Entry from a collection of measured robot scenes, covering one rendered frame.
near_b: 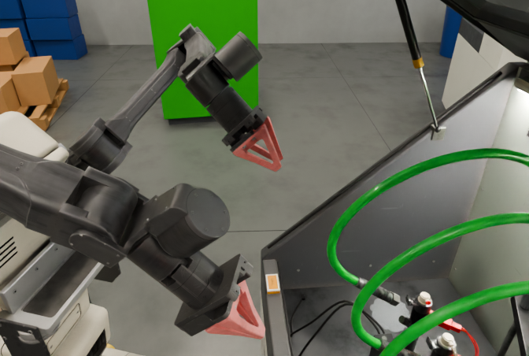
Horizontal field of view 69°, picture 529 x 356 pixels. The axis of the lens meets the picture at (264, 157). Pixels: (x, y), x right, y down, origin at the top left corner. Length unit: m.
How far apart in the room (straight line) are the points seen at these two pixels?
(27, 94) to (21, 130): 3.76
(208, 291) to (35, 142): 0.52
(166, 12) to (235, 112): 3.09
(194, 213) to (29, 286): 0.61
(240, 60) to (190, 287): 0.35
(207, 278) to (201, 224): 0.10
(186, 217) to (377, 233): 0.74
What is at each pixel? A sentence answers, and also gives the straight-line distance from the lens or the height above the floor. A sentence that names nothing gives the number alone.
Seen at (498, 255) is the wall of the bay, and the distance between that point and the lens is 1.07.
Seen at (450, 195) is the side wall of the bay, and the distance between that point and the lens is 1.08.
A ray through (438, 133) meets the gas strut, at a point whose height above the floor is 1.30.
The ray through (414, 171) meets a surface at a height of 1.41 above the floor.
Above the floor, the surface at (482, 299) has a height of 1.34.
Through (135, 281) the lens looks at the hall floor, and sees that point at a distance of 2.39.
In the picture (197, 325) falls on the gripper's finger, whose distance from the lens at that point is 0.51.
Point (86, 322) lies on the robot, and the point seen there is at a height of 0.80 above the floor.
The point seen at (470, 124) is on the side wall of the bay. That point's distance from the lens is 0.99.
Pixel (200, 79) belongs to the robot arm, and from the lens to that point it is 0.63.
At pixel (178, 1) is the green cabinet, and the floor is 1.17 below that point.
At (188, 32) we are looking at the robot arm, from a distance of 1.05.
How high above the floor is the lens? 1.69
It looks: 30 degrees down
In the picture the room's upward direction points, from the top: straight up
